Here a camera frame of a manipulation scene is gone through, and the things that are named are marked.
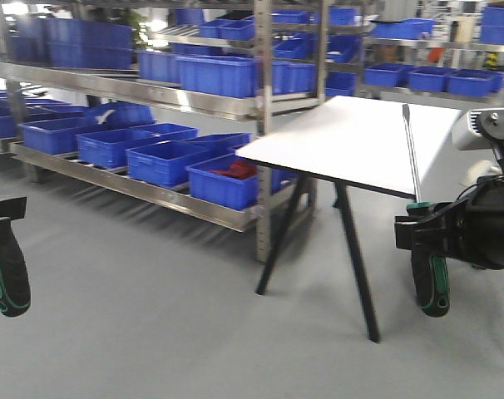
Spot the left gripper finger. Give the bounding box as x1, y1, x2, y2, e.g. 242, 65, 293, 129
0, 195, 27, 220

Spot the green black screwdriver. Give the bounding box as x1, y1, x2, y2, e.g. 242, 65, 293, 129
0, 218, 31, 318
402, 103, 450, 318

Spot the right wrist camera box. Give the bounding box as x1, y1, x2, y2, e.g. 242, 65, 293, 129
452, 108, 504, 150

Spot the white table with black legs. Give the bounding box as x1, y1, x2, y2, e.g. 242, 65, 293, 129
237, 96, 462, 342

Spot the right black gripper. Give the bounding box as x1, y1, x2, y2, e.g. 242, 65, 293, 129
394, 176, 504, 269

